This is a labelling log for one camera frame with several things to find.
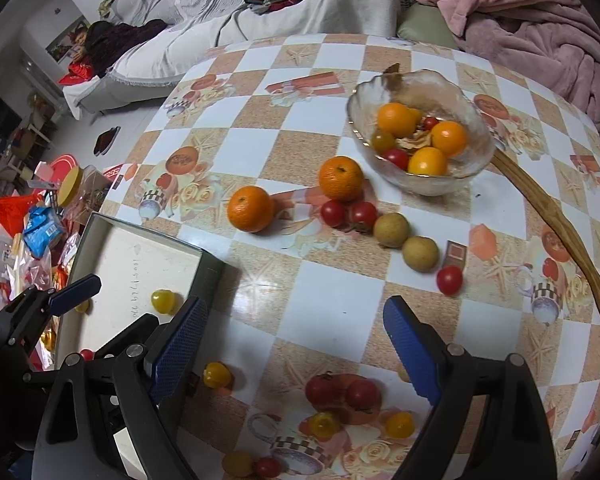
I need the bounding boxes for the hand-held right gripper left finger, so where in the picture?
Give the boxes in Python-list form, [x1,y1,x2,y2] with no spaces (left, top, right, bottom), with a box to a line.
[32,296,209,480]

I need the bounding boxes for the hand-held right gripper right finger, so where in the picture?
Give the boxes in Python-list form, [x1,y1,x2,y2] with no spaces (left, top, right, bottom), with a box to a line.
[382,296,558,480]

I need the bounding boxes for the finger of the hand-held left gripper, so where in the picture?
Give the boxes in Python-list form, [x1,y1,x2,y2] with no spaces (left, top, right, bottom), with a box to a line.
[24,314,160,387]
[0,274,102,348]

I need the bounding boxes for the white shallow box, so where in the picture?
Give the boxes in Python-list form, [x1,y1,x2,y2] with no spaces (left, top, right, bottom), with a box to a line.
[54,212,226,480]

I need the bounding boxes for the blue snack packet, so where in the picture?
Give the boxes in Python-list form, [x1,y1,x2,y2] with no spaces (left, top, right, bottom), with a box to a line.
[22,207,66,258]

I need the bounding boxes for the brown longan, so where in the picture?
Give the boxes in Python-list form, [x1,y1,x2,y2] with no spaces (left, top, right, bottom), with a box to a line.
[373,212,411,249]
[402,236,440,273]

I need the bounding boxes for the red plastic bag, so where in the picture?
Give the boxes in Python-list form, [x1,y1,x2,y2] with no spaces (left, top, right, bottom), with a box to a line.
[0,195,43,236]

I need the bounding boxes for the jar with yellow lid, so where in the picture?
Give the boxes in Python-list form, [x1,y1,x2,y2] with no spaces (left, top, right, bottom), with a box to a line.
[57,165,111,221]

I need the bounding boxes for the checkered printed tablecloth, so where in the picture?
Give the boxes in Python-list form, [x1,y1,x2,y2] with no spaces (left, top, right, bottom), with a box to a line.
[55,34,600,480]

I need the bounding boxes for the dark red slipper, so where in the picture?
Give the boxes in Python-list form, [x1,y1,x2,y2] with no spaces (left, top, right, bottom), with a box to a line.
[94,127,121,156]

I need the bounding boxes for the orange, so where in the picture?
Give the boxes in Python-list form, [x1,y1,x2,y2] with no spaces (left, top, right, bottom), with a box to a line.
[407,146,449,177]
[430,121,468,158]
[227,185,275,234]
[377,102,423,138]
[318,156,365,202]

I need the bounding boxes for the long wooden stick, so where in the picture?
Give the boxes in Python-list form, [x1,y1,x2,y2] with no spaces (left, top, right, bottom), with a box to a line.
[382,63,600,352]

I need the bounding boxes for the brown fruit peel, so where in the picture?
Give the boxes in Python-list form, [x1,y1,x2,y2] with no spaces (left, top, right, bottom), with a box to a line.
[397,130,433,153]

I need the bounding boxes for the olive yellow cherry tomato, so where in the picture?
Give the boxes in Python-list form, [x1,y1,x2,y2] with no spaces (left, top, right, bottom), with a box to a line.
[371,130,396,155]

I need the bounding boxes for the dark maroon garment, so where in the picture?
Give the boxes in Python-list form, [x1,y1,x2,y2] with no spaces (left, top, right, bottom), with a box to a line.
[82,19,167,78]

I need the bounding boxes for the glass bowl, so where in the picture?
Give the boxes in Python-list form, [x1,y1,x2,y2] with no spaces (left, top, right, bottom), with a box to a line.
[346,70,496,197]

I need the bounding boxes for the grey covered sofa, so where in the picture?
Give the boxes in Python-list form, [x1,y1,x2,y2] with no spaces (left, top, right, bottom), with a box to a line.
[62,0,411,121]

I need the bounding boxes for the green cushion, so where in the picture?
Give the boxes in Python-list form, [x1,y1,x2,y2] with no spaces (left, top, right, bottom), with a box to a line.
[397,2,461,51]

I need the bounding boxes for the pink fleece blanket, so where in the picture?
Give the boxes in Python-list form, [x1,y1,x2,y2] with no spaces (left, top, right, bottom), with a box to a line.
[410,0,600,133]

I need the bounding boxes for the wall picture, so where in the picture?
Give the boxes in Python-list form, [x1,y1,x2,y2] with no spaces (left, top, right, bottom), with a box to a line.
[45,15,91,63]

